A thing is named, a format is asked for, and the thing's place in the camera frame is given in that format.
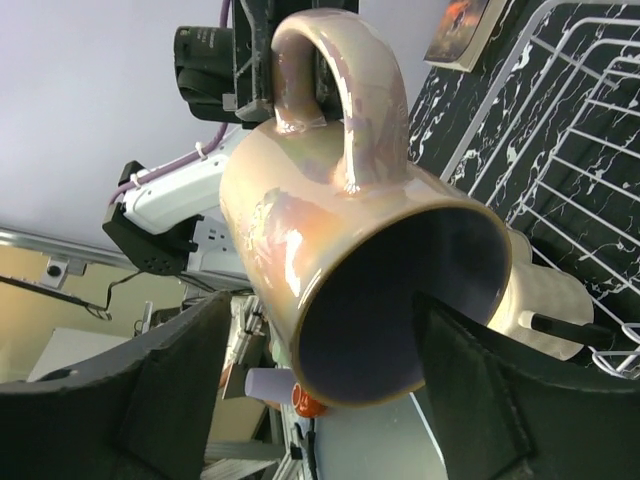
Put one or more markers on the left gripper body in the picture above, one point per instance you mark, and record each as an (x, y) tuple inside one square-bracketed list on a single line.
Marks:
[(223, 73)]

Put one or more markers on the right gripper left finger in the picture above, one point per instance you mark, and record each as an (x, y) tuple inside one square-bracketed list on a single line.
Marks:
[(141, 410)]

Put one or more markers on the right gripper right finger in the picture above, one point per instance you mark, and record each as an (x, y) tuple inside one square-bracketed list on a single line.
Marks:
[(501, 410)]

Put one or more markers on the iridescent pink mug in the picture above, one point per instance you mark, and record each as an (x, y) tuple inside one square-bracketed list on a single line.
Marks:
[(335, 226)]

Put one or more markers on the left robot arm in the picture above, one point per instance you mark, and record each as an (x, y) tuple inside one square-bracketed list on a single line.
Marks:
[(167, 220)]

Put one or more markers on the cream ribbed mug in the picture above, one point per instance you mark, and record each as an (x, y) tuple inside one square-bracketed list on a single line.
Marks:
[(546, 309)]

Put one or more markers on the Tale of Two Cities book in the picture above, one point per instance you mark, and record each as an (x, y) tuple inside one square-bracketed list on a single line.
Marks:
[(463, 33)]

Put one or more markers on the white wire dish rack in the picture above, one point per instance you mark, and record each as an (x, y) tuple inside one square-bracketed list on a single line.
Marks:
[(546, 133)]

